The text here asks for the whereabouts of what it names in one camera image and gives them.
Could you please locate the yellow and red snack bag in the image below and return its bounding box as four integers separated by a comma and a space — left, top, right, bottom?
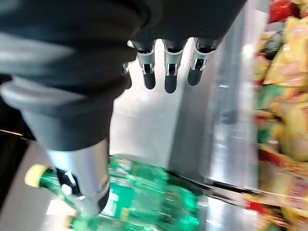
244, 149, 308, 231

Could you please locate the black shelf panel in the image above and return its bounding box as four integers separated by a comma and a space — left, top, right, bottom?
0, 74, 37, 208

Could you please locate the silver metal shelf post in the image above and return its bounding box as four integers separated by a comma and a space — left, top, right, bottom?
168, 0, 270, 194

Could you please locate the yellow and green snack bag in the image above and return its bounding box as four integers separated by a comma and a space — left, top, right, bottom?
254, 84, 308, 164

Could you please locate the white paper label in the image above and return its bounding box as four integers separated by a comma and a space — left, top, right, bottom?
45, 200, 72, 217

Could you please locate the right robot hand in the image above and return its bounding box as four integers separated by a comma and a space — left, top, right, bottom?
0, 0, 249, 215

